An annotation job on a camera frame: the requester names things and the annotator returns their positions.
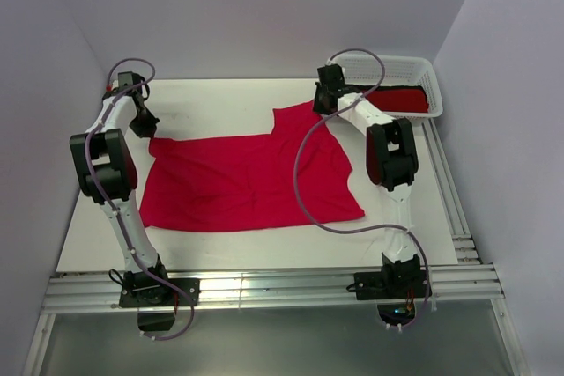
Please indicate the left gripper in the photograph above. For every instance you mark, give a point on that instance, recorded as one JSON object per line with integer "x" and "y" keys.
{"x": 149, "y": 129}

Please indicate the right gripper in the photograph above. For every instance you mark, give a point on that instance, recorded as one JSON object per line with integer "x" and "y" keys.
{"x": 317, "y": 106}

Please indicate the red t-shirt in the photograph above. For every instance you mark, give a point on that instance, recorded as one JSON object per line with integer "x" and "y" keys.
{"x": 400, "y": 101}
{"x": 286, "y": 177}

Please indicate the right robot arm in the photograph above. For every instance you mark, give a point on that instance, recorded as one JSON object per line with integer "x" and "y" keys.
{"x": 391, "y": 164}

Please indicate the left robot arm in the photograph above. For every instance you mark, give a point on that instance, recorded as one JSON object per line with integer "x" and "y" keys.
{"x": 107, "y": 174}

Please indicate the white plastic basket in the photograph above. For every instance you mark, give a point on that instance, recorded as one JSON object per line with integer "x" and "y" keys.
{"x": 362, "y": 69}

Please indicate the rolled red t-shirt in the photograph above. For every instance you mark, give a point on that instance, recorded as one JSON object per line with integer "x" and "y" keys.
{"x": 400, "y": 101}

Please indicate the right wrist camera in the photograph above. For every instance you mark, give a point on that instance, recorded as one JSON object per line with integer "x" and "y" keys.
{"x": 331, "y": 77}

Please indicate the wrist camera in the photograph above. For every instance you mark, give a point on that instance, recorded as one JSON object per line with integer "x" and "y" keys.
{"x": 331, "y": 77}
{"x": 132, "y": 84}

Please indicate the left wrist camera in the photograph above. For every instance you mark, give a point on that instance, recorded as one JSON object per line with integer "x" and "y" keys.
{"x": 132, "y": 84}

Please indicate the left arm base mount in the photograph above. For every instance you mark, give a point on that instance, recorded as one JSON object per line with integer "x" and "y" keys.
{"x": 157, "y": 306}

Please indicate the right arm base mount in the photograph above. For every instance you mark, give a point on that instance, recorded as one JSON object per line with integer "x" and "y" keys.
{"x": 401, "y": 282}

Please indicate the aluminium table frame rail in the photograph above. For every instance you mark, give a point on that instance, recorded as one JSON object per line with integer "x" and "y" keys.
{"x": 291, "y": 322}

